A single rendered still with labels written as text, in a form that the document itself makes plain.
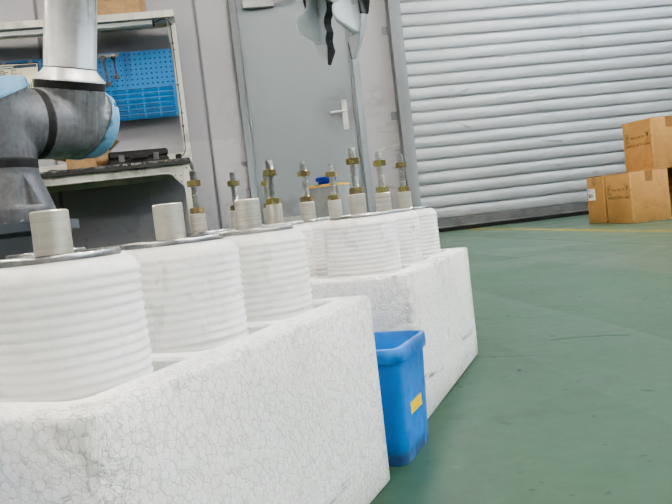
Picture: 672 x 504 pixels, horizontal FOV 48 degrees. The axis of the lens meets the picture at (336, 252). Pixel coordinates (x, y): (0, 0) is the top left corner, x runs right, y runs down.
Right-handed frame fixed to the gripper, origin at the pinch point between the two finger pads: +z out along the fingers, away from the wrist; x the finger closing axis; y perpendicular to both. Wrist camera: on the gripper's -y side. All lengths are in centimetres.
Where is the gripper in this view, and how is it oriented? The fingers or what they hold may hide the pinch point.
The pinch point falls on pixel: (343, 52)
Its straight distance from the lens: 99.1
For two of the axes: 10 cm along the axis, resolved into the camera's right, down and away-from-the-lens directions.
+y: -5.9, 1.1, -8.0
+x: 8.0, -0.6, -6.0
